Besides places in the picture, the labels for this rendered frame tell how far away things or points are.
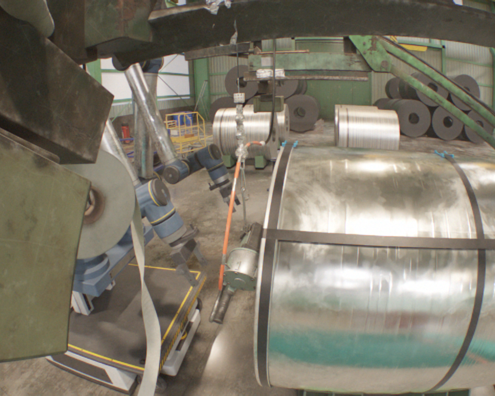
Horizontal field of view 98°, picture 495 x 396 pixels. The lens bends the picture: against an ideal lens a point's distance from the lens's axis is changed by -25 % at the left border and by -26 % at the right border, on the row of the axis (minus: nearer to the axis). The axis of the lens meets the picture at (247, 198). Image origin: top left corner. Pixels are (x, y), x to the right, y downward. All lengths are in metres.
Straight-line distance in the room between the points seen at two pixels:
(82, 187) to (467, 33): 0.49
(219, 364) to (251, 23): 1.90
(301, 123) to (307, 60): 10.54
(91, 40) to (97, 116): 0.08
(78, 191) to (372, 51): 1.71
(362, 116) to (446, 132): 7.66
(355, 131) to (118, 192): 5.72
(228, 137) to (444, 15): 6.03
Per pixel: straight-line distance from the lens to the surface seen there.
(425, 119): 12.95
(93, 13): 0.32
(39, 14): 0.26
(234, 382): 1.90
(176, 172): 1.57
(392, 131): 6.13
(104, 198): 0.43
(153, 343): 0.69
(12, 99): 0.24
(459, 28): 0.47
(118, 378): 1.80
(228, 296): 1.15
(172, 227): 1.03
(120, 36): 0.29
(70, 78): 0.27
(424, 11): 0.40
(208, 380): 1.93
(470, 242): 1.00
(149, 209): 1.02
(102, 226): 0.44
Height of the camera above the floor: 1.58
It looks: 20 degrees down
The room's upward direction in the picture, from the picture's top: 2 degrees counter-clockwise
